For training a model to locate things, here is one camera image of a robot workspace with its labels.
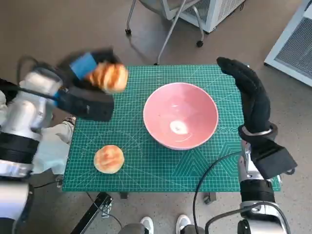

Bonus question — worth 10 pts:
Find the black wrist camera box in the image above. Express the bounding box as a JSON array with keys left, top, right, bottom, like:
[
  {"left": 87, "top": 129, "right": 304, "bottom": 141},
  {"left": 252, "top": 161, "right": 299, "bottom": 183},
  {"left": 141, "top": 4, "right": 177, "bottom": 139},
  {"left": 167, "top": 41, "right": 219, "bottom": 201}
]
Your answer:
[
  {"left": 251, "top": 138, "right": 298, "bottom": 180},
  {"left": 54, "top": 87, "right": 115, "bottom": 122}
]

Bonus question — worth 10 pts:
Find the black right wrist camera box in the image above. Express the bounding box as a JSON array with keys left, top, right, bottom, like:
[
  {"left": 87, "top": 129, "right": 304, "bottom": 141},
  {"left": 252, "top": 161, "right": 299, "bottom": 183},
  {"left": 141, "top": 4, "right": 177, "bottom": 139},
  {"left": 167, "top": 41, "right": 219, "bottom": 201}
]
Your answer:
[{"left": 251, "top": 138, "right": 298, "bottom": 180}]

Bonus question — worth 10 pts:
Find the white appliance with grille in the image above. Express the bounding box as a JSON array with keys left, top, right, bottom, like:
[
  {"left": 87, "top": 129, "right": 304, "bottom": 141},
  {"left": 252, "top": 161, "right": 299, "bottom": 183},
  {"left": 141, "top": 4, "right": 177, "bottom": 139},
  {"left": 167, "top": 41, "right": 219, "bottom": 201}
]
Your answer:
[{"left": 162, "top": 0, "right": 246, "bottom": 34}]

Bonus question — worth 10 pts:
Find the black metal stand bar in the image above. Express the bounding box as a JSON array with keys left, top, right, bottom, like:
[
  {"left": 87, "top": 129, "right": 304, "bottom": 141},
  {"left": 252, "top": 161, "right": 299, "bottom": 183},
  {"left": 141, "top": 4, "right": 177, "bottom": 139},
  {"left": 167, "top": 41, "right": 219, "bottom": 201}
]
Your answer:
[{"left": 70, "top": 192, "right": 114, "bottom": 234}]

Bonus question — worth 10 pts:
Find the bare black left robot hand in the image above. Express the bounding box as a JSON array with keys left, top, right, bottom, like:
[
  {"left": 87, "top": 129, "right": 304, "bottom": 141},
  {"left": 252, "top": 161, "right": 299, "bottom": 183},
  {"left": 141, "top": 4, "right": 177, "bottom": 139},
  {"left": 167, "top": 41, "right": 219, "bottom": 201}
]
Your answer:
[{"left": 56, "top": 45, "right": 122, "bottom": 93}]

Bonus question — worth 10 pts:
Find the white cabinet with grey grille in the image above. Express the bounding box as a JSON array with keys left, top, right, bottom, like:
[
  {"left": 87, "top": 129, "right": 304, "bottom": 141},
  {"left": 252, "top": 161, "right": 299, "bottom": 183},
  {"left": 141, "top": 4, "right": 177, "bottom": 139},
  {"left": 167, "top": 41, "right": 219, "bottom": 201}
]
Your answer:
[{"left": 264, "top": 0, "right": 312, "bottom": 88}]

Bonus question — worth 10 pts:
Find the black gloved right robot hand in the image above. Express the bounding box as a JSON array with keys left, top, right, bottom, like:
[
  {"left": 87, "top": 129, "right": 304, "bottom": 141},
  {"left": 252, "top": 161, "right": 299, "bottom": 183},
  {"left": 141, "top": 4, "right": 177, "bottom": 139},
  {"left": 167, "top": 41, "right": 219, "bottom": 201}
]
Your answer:
[{"left": 216, "top": 56, "right": 272, "bottom": 134}]

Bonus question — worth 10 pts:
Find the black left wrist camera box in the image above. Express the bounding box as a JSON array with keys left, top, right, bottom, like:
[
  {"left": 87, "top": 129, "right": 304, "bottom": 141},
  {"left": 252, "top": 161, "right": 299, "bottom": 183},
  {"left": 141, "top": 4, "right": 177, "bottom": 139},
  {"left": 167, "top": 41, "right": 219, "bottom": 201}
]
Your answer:
[{"left": 54, "top": 87, "right": 115, "bottom": 122}]

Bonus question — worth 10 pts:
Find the pink bowl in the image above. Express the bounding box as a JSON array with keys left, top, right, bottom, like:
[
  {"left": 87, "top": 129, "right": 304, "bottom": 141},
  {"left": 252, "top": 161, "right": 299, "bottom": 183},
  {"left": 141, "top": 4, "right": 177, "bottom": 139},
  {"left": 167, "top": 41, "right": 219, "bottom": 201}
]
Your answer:
[{"left": 143, "top": 82, "right": 219, "bottom": 151}]

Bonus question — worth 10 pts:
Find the rectangular toy bread loaf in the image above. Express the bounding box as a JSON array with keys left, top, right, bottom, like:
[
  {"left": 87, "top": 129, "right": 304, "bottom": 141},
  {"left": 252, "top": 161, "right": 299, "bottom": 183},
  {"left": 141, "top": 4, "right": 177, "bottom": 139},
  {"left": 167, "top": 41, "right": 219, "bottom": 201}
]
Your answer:
[{"left": 87, "top": 62, "right": 129, "bottom": 94}]

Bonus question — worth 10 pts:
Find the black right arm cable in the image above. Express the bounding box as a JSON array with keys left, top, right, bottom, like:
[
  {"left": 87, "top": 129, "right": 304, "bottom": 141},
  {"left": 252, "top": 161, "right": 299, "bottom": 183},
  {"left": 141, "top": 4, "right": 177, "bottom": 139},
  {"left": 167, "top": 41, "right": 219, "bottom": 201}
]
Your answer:
[{"left": 192, "top": 152, "right": 242, "bottom": 234}]

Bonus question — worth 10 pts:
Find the grey office chair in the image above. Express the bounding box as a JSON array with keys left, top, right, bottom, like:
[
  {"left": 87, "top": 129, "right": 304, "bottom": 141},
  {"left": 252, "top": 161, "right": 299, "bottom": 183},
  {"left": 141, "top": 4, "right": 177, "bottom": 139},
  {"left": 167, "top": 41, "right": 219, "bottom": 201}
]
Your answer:
[{"left": 125, "top": 0, "right": 205, "bottom": 66}]

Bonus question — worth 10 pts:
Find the green cutting mat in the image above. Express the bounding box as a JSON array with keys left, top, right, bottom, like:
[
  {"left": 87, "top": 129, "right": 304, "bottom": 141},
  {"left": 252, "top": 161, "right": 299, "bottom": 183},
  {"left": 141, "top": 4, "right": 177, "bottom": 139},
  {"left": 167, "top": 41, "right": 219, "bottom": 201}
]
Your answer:
[{"left": 62, "top": 64, "right": 281, "bottom": 193}]

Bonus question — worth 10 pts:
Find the round toy bread bun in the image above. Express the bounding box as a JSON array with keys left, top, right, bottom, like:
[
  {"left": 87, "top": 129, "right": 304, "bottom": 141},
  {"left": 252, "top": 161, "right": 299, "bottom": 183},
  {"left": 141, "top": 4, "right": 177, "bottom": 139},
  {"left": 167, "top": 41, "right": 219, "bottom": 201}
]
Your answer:
[{"left": 94, "top": 145, "right": 126, "bottom": 174}]

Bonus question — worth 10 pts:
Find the person with white shoes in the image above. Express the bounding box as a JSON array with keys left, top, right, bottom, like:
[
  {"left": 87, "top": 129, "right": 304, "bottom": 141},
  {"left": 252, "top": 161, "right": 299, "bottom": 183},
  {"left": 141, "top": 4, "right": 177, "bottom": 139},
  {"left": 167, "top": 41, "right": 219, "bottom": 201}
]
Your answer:
[{"left": 119, "top": 214, "right": 207, "bottom": 234}]

